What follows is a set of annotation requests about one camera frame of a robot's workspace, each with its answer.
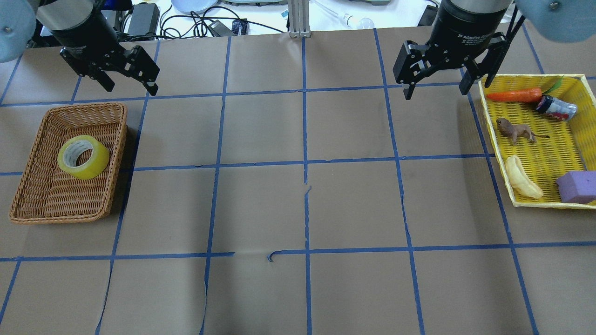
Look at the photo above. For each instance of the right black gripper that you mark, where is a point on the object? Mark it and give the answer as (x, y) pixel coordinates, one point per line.
(465, 29)

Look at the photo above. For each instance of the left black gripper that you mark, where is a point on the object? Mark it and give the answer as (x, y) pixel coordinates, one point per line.
(83, 30)

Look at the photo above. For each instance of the yellow tape roll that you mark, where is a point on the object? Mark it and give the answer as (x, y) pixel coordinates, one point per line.
(83, 157)

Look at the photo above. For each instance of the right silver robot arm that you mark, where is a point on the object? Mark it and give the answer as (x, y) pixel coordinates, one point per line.
(563, 21)

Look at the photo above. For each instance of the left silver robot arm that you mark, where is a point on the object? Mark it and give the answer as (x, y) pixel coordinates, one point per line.
(19, 19)

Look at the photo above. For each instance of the black power adapter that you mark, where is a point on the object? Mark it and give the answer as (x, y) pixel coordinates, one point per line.
(143, 22)

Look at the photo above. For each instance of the brown toy lion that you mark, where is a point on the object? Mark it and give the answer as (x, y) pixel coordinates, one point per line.
(514, 131)

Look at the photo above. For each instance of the orange toy carrot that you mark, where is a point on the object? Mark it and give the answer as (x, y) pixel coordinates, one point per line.
(528, 95)

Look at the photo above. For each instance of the light bulb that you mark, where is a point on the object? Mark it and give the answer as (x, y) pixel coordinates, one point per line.
(355, 21)

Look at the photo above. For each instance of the light blue plate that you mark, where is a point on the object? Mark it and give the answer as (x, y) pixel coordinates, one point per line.
(197, 6)

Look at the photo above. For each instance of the small dark can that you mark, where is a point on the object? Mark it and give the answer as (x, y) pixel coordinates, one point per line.
(556, 108)

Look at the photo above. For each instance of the yellow plastic basket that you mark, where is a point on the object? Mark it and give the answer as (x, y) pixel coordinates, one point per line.
(566, 145)

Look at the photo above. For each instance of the yellow toy banana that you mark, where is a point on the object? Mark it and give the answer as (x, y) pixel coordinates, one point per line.
(519, 179)

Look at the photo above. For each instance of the brown wicker basket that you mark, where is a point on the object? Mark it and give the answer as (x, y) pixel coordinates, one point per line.
(46, 194)

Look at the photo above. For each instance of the purple foam block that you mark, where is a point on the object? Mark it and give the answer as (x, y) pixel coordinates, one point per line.
(577, 186)

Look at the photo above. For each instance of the aluminium frame post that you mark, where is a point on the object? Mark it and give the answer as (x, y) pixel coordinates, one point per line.
(299, 19)

